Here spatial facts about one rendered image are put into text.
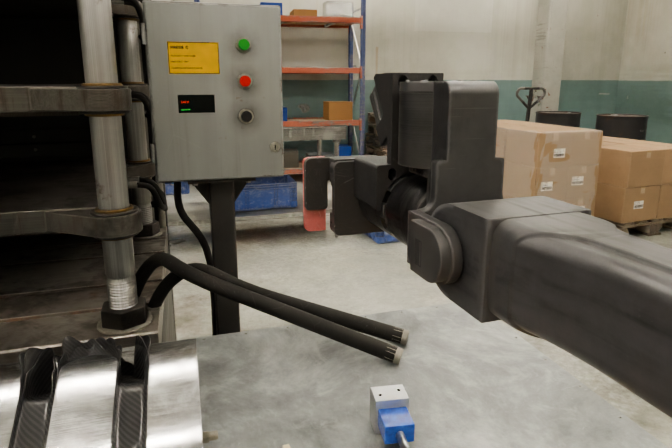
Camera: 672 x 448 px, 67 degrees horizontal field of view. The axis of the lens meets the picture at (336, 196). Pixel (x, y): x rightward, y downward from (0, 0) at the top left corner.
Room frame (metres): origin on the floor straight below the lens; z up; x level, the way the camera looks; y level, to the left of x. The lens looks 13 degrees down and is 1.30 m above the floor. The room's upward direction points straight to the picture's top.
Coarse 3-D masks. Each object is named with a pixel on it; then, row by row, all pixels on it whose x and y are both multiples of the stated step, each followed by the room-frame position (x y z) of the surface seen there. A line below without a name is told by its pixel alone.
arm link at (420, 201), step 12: (408, 180) 0.38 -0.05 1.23; (420, 180) 0.37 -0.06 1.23; (396, 192) 0.38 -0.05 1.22; (408, 192) 0.36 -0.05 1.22; (420, 192) 0.35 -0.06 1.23; (396, 204) 0.37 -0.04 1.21; (408, 204) 0.35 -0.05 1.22; (420, 204) 0.34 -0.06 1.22; (396, 216) 0.36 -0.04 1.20; (396, 228) 0.36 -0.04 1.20
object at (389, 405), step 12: (372, 396) 0.67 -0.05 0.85; (384, 396) 0.66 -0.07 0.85; (396, 396) 0.66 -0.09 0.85; (372, 408) 0.67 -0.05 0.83; (384, 408) 0.65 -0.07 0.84; (396, 408) 0.65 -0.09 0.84; (408, 408) 0.66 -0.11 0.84; (372, 420) 0.67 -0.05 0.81; (384, 420) 0.62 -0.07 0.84; (396, 420) 0.62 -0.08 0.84; (408, 420) 0.62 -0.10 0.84; (384, 432) 0.61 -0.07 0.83; (396, 432) 0.61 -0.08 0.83; (408, 432) 0.61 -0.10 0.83; (408, 444) 0.59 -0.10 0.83
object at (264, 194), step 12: (264, 180) 4.50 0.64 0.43; (276, 180) 4.53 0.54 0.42; (288, 180) 4.51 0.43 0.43; (252, 192) 4.09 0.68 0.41; (264, 192) 4.11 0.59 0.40; (276, 192) 4.14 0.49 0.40; (288, 192) 4.17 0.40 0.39; (240, 204) 4.06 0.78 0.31; (252, 204) 4.09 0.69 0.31; (264, 204) 4.12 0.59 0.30; (276, 204) 4.15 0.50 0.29; (288, 204) 4.18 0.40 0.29
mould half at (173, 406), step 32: (128, 352) 0.77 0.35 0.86; (160, 352) 0.64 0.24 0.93; (192, 352) 0.64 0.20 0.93; (0, 384) 0.57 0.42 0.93; (64, 384) 0.58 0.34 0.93; (96, 384) 0.58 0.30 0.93; (160, 384) 0.59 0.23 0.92; (192, 384) 0.59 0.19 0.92; (0, 416) 0.53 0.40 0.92; (64, 416) 0.54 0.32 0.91; (96, 416) 0.54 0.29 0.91; (160, 416) 0.55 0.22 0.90; (192, 416) 0.56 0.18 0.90
